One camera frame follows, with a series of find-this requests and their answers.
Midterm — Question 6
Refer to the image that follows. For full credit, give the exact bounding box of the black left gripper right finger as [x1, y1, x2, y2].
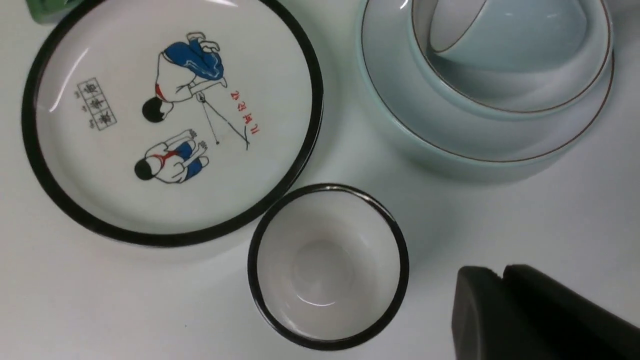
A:
[502, 264, 640, 360]

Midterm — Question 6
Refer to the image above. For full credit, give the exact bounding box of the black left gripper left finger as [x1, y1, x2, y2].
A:
[451, 266, 551, 360]

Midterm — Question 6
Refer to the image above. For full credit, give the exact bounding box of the pale blue bowl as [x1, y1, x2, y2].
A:
[407, 0, 614, 119]

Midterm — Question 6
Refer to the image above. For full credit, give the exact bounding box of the pale blue cup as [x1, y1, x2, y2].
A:
[429, 0, 587, 72]

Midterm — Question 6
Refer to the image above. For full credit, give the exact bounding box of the black-rimmed white cup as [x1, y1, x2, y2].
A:
[247, 183, 410, 352]

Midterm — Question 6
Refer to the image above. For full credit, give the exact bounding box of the pale blue plate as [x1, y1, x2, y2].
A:
[356, 0, 616, 183]

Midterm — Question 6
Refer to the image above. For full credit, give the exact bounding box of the black-rimmed illustrated white plate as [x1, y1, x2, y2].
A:
[22, 0, 324, 248]

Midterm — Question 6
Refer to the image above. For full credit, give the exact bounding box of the metal table cable hatch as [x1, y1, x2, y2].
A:
[25, 0, 82, 24]

